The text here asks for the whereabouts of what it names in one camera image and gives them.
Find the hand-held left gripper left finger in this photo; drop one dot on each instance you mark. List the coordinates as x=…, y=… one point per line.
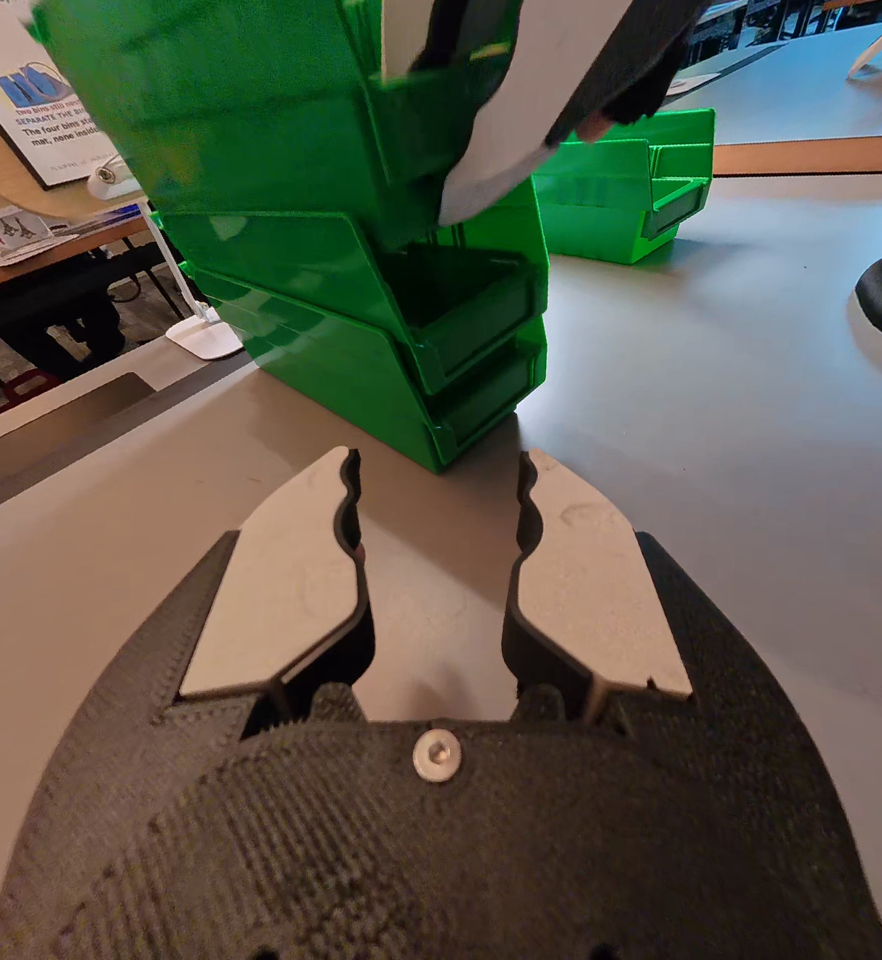
x=276, y=600

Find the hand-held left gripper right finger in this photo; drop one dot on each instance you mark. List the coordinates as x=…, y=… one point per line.
x=598, y=600

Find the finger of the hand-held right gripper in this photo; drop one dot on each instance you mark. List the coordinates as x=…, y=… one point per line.
x=403, y=37
x=546, y=90

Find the green plastic bin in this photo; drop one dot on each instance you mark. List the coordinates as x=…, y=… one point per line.
x=336, y=375
x=223, y=97
x=598, y=202
x=276, y=255

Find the light grey desk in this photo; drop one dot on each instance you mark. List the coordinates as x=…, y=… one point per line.
x=711, y=450

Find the wooden-edged side table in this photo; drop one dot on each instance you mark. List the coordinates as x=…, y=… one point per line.
x=816, y=156

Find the red plastic container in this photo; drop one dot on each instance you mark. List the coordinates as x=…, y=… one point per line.
x=28, y=386

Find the printed instruction sheet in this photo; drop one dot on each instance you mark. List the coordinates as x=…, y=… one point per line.
x=51, y=154

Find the long wooden table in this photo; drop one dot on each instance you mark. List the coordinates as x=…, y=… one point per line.
x=51, y=255

